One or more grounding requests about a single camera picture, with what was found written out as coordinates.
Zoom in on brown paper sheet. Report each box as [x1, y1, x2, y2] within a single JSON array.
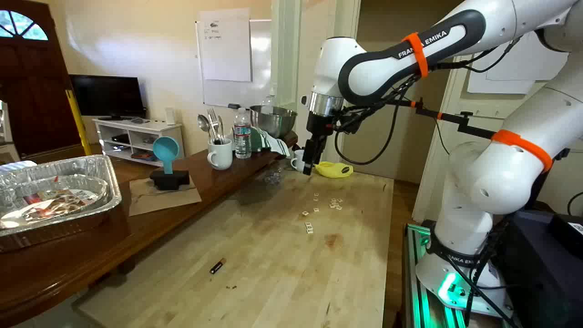
[[129, 178, 202, 216]]

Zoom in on black flat screen monitor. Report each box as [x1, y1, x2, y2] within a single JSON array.
[[69, 74, 145, 116]]

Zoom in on green striped white towel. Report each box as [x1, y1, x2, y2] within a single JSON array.
[[251, 125, 291, 158]]

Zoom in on clear plastic water bottle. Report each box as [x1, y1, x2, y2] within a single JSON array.
[[233, 109, 251, 158]]

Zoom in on white wall whiteboard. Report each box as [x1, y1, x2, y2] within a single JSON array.
[[196, 8, 271, 107]]

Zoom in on aluminium foil tray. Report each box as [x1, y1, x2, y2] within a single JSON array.
[[0, 154, 122, 236]]

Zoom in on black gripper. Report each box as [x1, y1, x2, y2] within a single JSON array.
[[302, 112, 335, 174]]

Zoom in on yellow bowl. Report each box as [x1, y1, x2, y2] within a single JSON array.
[[315, 160, 353, 178]]

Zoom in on teal measuring cup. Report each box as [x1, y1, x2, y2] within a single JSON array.
[[153, 136, 180, 174]]

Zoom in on white shelf unit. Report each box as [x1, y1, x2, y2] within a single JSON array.
[[94, 118, 184, 165]]

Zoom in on small black object on table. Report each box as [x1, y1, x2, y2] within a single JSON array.
[[209, 258, 226, 275]]

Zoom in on white ceramic mug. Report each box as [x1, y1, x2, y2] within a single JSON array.
[[207, 140, 233, 171]]

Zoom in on green lit aluminium base rail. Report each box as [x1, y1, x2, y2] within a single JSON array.
[[404, 224, 482, 328]]

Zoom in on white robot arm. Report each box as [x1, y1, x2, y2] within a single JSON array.
[[304, 0, 583, 316]]

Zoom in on steel mixing bowl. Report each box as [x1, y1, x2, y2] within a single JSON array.
[[251, 105, 297, 136]]

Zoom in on dark wooden door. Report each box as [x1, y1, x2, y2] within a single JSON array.
[[0, 0, 80, 158]]

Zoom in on black equipment box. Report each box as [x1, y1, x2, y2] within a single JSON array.
[[493, 209, 583, 328]]

